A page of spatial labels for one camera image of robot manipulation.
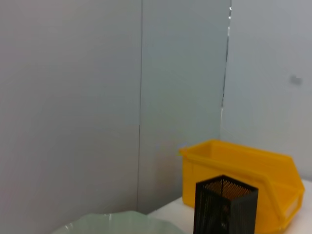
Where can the yellow plastic bin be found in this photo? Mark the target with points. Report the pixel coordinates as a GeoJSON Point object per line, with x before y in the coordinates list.
{"type": "Point", "coordinates": [219, 170]}

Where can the black mesh pen holder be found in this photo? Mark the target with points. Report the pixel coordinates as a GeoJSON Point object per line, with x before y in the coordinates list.
{"type": "Point", "coordinates": [219, 214]}

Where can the pale green glass fruit plate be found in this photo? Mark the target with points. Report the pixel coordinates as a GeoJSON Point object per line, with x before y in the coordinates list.
{"type": "Point", "coordinates": [109, 224]}

